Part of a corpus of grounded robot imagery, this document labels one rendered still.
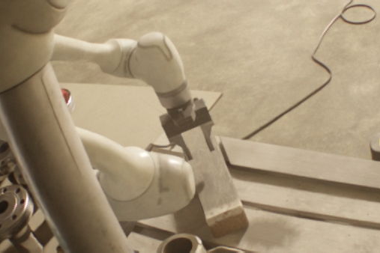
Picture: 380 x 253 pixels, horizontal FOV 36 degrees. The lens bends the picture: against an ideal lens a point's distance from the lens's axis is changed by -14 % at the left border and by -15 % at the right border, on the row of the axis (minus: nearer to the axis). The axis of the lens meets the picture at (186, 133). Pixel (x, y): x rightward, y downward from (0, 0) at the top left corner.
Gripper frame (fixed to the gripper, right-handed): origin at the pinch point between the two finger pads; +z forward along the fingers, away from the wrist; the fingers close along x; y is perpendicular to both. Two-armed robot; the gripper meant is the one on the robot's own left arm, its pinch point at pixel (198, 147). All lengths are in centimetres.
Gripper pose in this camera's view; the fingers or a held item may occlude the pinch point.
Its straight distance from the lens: 190.3
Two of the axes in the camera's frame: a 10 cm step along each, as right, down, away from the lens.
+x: -9.2, 3.9, 0.4
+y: -1.8, -5.3, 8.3
